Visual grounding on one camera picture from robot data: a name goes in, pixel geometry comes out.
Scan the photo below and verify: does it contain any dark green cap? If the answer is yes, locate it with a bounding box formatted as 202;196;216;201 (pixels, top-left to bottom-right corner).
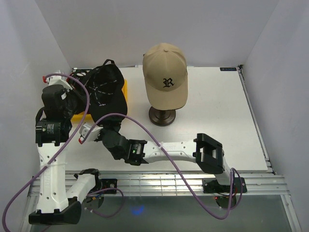
71;68;92;85

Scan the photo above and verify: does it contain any beige cap black letter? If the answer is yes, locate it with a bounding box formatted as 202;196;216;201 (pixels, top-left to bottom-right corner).
142;43;188;110

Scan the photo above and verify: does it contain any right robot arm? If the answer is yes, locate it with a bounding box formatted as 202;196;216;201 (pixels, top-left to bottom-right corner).
100;128;236;192

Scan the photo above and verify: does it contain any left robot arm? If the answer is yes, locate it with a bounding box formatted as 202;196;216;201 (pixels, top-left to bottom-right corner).
28;84;102;225

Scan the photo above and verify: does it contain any yellow plastic tray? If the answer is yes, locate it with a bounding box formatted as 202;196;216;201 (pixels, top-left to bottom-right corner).
71;79;128;123

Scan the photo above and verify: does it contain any beige mannequin head stand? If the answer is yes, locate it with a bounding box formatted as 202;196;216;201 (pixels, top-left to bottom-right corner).
148;107;176;127

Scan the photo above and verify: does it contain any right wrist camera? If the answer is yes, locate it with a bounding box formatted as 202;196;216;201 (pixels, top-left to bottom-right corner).
78;123;103;144

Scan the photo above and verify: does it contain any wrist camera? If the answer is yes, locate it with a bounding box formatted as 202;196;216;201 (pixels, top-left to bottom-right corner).
42;71;73;91
78;123;103;144

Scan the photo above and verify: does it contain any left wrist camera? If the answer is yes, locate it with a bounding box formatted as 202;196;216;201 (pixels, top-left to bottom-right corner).
42;71;73;91

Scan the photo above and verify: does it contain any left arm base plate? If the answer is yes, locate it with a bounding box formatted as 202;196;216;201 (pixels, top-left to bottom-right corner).
99;178;118;194

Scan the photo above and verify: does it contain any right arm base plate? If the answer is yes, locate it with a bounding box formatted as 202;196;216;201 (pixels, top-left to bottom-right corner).
202;177;247;193

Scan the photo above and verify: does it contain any aluminium frame rail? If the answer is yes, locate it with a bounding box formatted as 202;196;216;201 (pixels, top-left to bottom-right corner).
28;171;290;197

